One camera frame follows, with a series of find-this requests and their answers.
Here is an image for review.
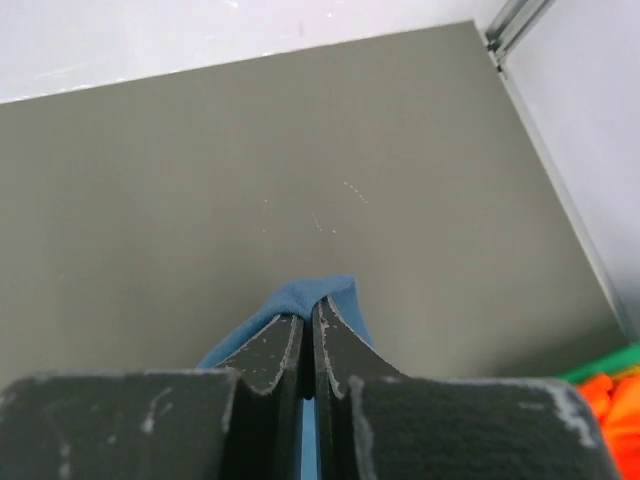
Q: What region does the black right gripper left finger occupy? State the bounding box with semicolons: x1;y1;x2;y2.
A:
219;314;304;479

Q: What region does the aluminium frame post right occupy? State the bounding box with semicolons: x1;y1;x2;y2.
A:
484;1;639;339

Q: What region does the orange t shirt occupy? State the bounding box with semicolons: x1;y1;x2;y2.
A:
578;365;640;479

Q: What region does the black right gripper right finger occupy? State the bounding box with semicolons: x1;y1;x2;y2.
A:
312;296;405;479

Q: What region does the blue t shirt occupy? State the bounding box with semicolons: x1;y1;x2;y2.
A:
195;273;377;480

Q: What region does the green plastic basket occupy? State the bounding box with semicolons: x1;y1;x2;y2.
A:
559;343;639;384

